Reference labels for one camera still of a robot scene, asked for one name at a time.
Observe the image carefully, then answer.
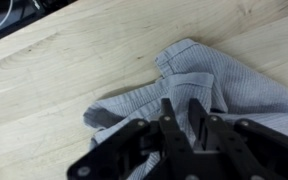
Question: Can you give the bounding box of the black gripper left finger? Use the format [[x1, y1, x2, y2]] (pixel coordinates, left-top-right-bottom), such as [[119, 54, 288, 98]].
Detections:
[[67, 97, 198, 180]]

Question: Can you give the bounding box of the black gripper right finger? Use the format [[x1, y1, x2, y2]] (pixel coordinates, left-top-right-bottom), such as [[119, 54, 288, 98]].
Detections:
[[188, 98, 288, 180]]

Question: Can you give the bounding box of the grey ribbed cloth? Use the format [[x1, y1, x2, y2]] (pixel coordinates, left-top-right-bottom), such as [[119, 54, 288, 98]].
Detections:
[[82, 38, 288, 180]]

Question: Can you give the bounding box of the white cable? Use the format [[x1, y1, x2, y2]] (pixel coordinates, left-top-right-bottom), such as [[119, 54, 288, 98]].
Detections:
[[0, 0, 16, 33]]

